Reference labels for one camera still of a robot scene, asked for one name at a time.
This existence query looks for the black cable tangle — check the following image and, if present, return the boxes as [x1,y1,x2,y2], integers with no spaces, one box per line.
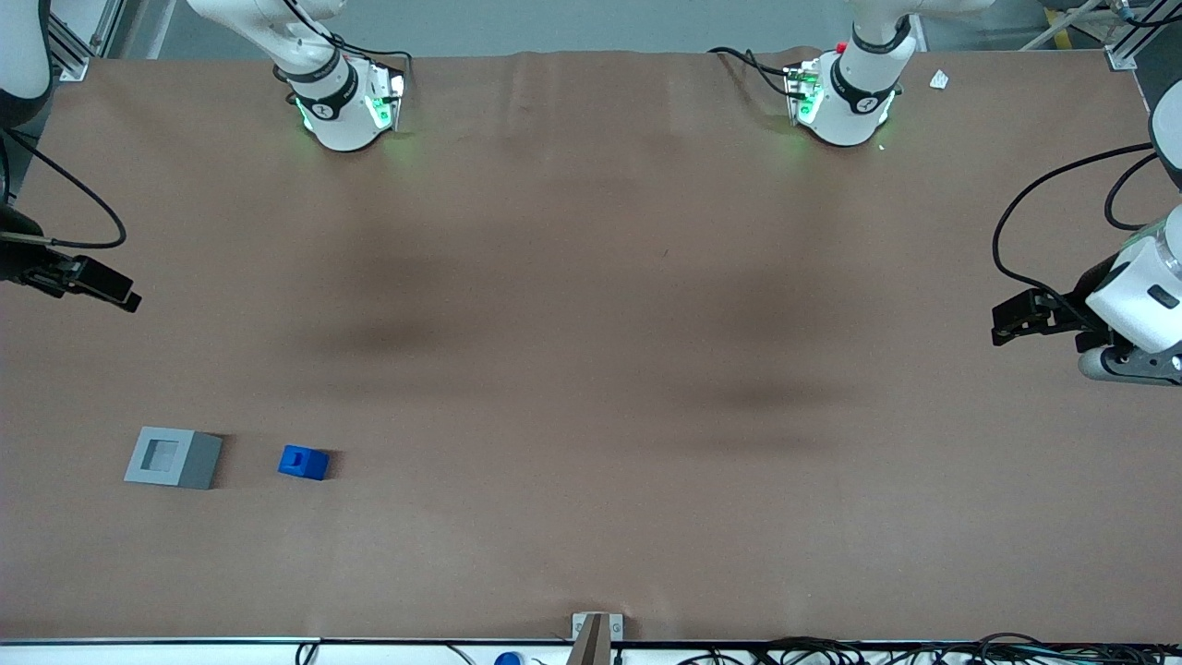
[923,632,1182,665]
[679,634,869,665]

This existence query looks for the brown paper table cover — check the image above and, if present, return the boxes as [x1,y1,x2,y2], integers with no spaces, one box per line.
[0,46,1182,644]

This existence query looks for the black left base cable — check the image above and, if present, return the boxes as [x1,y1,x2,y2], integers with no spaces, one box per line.
[708,46,797,98]

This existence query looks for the blue plastic block part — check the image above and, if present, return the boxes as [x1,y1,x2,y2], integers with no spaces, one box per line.
[278,444,331,482]

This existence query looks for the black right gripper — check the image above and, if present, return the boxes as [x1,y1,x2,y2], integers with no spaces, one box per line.
[0,203,143,314]

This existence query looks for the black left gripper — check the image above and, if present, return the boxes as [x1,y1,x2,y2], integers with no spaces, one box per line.
[992,254,1124,347]

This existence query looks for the metal camera post bracket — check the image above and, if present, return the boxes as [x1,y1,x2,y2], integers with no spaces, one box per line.
[571,611,625,665]

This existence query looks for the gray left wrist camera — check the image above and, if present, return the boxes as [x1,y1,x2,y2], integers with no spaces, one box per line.
[1078,344,1182,386]

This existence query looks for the short black looped cable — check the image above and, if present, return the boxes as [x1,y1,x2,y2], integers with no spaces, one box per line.
[1104,151,1161,232]

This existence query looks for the long black left wrist cable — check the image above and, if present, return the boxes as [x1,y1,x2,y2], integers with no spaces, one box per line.
[992,143,1157,310]

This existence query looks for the aluminium frame profile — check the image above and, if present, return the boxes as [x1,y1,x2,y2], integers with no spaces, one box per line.
[46,0,116,82]
[1104,0,1182,71]

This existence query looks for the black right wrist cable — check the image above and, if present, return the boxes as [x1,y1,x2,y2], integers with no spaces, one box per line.
[0,127,127,250]

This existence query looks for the gray square base block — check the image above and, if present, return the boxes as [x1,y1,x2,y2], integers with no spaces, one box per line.
[124,426,224,491]

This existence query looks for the metal base connector bracket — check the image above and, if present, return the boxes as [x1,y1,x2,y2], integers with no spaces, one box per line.
[368,61,408,132]
[784,59,825,127]

